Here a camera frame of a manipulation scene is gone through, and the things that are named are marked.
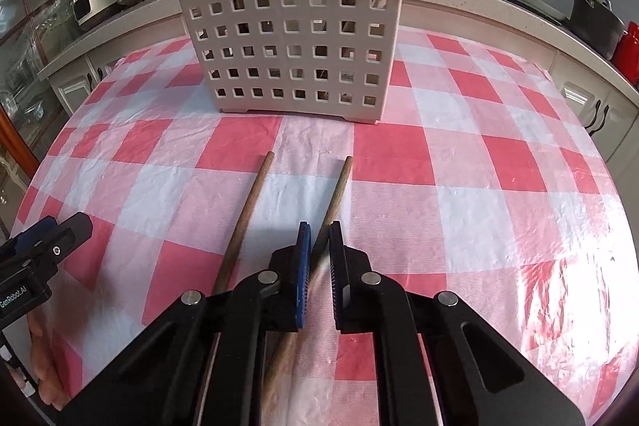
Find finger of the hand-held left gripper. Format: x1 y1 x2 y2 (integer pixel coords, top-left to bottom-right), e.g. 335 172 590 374
0 212 93 278
0 216 57 257

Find red checkered tablecloth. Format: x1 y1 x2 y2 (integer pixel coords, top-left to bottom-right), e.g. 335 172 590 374
15 24 639 426

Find red wooden glass cabinet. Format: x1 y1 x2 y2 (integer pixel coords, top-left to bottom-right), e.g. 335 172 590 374
0 0 115 227

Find person's left hand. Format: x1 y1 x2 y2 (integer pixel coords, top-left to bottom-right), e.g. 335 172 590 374
28 312 71 410

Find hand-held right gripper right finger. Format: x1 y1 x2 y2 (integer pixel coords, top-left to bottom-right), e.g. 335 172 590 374
328 220 585 426

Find red kettle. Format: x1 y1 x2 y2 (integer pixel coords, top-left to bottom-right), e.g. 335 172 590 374
612 22 639 86

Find brown wooden chopstick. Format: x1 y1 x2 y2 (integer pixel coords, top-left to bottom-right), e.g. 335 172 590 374
210 151 275 297
260 155 354 412

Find black cast iron pot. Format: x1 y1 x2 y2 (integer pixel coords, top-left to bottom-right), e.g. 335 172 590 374
566 0 628 60

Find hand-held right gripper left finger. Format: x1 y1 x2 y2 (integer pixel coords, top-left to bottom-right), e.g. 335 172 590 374
62 221 313 426

